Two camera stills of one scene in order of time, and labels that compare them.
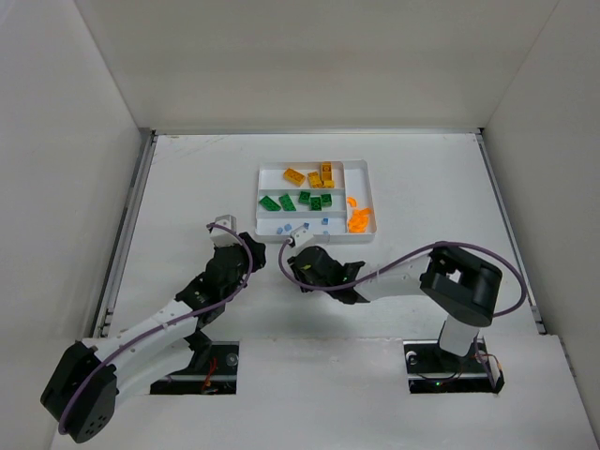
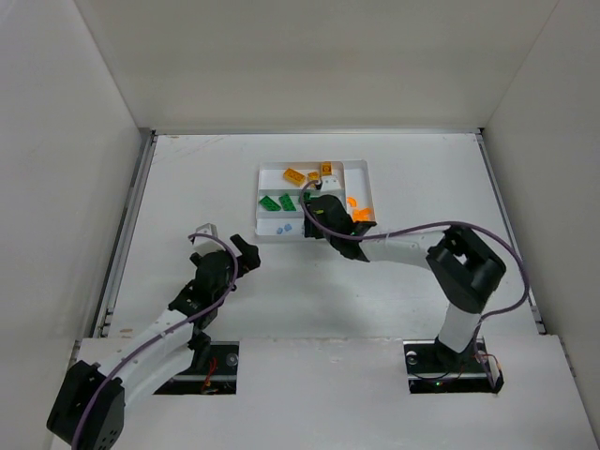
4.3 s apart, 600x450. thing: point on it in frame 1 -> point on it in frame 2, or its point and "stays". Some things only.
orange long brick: (362, 215) stays
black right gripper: (301, 261) -> (311, 217)
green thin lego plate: (268, 203) stays
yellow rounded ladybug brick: (326, 171) stays
